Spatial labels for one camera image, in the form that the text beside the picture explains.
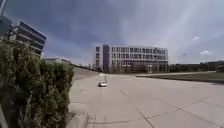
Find row of trees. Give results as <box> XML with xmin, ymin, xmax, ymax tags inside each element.
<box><xmin>168</xmin><ymin>60</ymin><xmax>224</xmax><ymax>73</ymax></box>

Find grey building with horizontal bands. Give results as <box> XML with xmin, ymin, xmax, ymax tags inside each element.
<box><xmin>0</xmin><ymin>15</ymin><xmax>48</xmax><ymax>58</ymax></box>

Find grass area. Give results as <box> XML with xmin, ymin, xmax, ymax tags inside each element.
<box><xmin>135</xmin><ymin>71</ymin><xmax>224</xmax><ymax>85</ymax></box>

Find large white building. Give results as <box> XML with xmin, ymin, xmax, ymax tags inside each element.
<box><xmin>94</xmin><ymin>43</ymin><xmax>170</xmax><ymax>74</ymax></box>

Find low pale building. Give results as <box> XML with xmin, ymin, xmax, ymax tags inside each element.
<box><xmin>43</xmin><ymin>57</ymin><xmax>72</xmax><ymax>66</ymax></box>

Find green hedge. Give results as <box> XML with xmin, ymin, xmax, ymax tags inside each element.
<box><xmin>0</xmin><ymin>39</ymin><xmax>76</xmax><ymax>128</ymax></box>

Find pale concrete slab plaza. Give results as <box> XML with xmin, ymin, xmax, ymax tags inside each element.
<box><xmin>65</xmin><ymin>70</ymin><xmax>224</xmax><ymax>128</ymax></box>

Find wide concrete steps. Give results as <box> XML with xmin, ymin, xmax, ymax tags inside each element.
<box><xmin>71</xmin><ymin>65</ymin><xmax>102</xmax><ymax>81</ymax></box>

